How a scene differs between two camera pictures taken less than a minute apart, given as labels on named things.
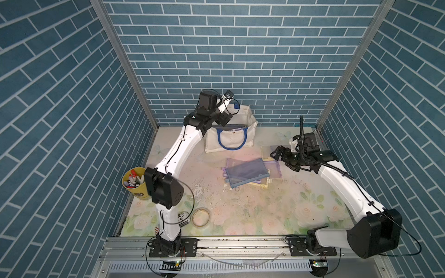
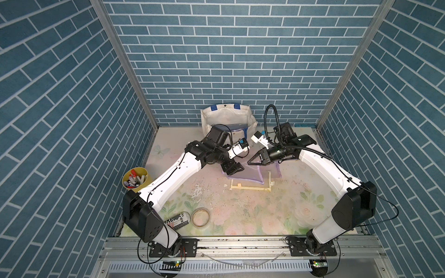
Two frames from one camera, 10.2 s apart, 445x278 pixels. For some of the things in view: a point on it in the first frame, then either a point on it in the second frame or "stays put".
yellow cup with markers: (133, 179) stays put
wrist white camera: (226, 100) → (241, 146)
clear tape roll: (200, 217) stays put
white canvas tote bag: (238, 133) stays put
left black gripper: (223, 119) → (230, 167)
